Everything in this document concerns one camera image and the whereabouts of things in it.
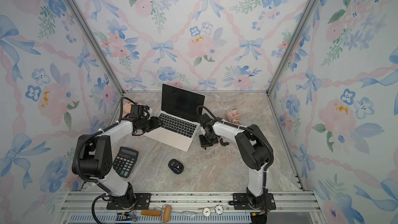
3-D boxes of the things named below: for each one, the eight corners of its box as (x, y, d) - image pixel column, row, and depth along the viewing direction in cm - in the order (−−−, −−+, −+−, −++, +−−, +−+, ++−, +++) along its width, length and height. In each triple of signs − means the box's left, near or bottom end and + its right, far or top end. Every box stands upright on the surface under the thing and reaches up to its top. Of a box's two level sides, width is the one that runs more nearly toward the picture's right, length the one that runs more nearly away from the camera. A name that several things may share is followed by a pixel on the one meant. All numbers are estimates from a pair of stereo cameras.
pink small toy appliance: (230, 126, 103) (232, 121, 99) (225, 116, 108) (226, 111, 104) (241, 122, 105) (243, 117, 101) (235, 113, 110) (236, 108, 106)
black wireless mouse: (166, 166, 87) (165, 164, 84) (174, 158, 89) (173, 156, 87) (178, 176, 83) (177, 175, 81) (185, 168, 86) (185, 166, 84)
